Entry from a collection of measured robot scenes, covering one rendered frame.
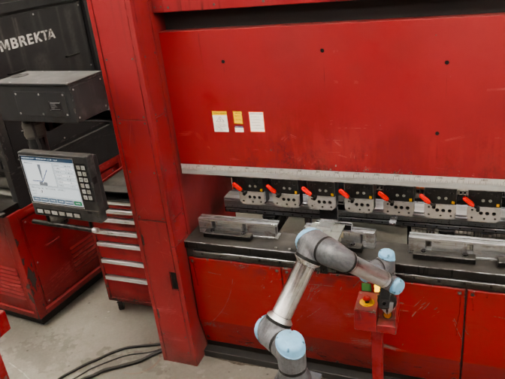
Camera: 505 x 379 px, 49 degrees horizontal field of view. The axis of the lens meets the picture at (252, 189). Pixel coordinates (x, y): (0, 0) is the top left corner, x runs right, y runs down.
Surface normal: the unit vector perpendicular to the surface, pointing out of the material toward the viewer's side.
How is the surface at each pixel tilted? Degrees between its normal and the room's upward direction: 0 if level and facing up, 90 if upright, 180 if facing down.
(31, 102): 90
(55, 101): 90
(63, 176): 90
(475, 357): 90
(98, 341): 0
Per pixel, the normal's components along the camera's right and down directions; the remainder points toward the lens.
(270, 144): -0.36, 0.42
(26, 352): -0.11, -0.91
